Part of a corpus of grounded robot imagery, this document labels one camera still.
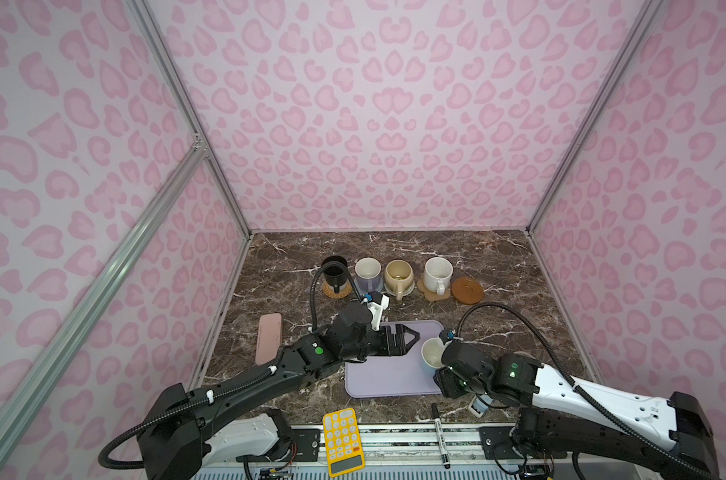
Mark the yellow mug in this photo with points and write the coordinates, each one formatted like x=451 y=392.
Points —
x=399 y=269

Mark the black mug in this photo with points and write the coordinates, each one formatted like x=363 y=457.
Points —
x=335 y=268

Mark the aluminium mounting rail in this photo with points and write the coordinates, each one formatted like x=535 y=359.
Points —
x=252 y=449

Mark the white lavender mug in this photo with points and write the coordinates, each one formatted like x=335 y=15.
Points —
x=368 y=275

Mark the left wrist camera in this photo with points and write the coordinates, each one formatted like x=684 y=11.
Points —
x=377 y=303

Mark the grey round coaster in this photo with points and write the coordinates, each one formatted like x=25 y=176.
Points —
x=363 y=293

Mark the light blue case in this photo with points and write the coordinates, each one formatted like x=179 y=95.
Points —
x=479 y=405

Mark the black marker pen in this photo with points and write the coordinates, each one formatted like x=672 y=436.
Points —
x=440 y=437

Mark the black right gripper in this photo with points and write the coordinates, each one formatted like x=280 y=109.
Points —
x=442 y=378

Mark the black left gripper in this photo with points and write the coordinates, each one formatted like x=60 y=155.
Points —
x=388 y=348

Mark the woven straw round coaster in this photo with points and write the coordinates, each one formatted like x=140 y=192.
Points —
x=336 y=292

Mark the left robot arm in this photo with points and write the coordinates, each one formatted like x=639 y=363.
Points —
x=181 y=422

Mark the lavender tray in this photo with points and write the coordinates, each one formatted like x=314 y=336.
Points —
x=400 y=376

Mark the yellow calculator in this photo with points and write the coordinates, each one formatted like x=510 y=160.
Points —
x=342 y=442

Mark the light blue mug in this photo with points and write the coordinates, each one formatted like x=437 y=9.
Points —
x=431 y=354

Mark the cream white mug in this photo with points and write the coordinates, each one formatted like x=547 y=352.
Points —
x=437 y=275

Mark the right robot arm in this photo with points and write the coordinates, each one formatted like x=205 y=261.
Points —
x=560 y=414

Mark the brown round wooden coaster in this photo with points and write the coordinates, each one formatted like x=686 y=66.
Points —
x=467 y=291

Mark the beige patterned round coaster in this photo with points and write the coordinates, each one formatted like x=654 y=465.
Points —
x=398 y=288

